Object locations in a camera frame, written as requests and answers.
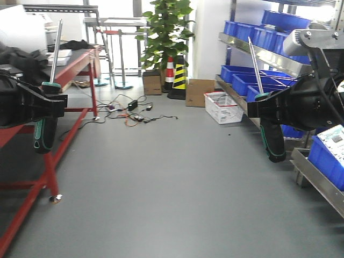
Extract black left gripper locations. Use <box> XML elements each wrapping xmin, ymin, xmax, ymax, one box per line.
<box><xmin>1</xmin><ymin>70</ymin><xmax>68</xmax><ymax>127</ymax></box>

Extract yellow black warning cone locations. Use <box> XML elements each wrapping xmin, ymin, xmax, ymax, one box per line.
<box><xmin>167</xmin><ymin>55</ymin><xmax>187</xmax><ymax>100</ymax></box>

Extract green potted plant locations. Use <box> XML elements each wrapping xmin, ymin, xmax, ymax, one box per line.
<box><xmin>135</xmin><ymin>0</ymin><xmax>194</xmax><ymax>70</ymax></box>

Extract steel storage shelf rack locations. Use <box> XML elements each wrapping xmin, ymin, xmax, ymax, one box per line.
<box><xmin>214</xmin><ymin>0</ymin><xmax>344</xmax><ymax>219</ymax></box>

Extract green black screwdriver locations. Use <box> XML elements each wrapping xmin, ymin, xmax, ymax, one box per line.
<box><xmin>34</xmin><ymin>18</ymin><xmax>63</xmax><ymax>154</ymax></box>
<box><xmin>248</xmin><ymin>37</ymin><xmax>286</xmax><ymax>163</ymax></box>

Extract orange white traffic cone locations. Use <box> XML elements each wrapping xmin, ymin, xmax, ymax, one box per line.
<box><xmin>162</xmin><ymin>56</ymin><xmax>174</xmax><ymax>93</ymax></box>

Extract tangled floor cables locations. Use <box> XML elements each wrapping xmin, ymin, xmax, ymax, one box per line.
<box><xmin>58</xmin><ymin>93</ymin><xmax>179</xmax><ymax>142</ymax></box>

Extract white red plastic basket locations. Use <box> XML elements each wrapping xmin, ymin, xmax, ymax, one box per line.
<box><xmin>204</xmin><ymin>91</ymin><xmax>243</xmax><ymax>125</ymax></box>

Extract green circuit board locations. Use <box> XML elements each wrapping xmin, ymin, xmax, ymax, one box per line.
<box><xmin>317</xmin><ymin>125</ymin><xmax>343</xmax><ymax>165</ymax></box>

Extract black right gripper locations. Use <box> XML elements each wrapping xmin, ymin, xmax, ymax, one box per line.
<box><xmin>247</xmin><ymin>75</ymin><xmax>343</xmax><ymax>131</ymax></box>

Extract brown cardboard box floor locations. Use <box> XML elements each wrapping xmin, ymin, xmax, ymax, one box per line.
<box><xmin>185</xmin><ymin>79</ymin><xmax>216</xmax><ymax>108</ymax></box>

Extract red frame workbench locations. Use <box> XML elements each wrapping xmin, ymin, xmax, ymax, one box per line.
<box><xmin>1</xmin><ymin>47</ymin><xmax>100</xmax><ymax>255</ymax></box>

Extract small cardboard box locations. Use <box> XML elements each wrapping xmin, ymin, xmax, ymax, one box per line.
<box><xmin>142</xmin><ymin>70</ymin><xmax>162</xmax><ymax>95</ymax></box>

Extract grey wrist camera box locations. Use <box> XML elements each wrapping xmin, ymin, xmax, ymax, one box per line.
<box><xmin>283</xmin><ymin>29</ymin><xmax>311</xmax><ymax>56</ymax></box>

